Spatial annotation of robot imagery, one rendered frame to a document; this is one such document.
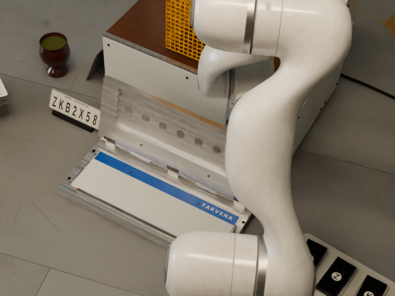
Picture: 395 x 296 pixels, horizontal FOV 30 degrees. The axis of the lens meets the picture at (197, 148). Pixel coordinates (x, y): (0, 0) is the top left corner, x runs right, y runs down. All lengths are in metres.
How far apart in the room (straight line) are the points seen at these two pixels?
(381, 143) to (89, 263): 0.83
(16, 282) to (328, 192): 0.78
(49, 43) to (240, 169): 1.11
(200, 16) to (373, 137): 1.08
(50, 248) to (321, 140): 0.76
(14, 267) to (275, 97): 0.89
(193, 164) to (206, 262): 0.69
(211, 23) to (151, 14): 0.99
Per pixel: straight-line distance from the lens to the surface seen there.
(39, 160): 1.91
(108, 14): 2.31
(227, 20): 1.01
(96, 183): 1.82
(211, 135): 1.71
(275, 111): 1.03
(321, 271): 1.72
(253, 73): 1.46
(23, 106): 2.05
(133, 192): 1.79
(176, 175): 1.82
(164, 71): 1.88
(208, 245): 1.11
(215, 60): 1.39
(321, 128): 2.01
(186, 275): 1.11
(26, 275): 1.71
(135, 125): 1.82
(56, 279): 1.70
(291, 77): 1.03
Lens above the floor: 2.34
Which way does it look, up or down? 49 degrees down
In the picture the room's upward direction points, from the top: 4 degrees clockwise
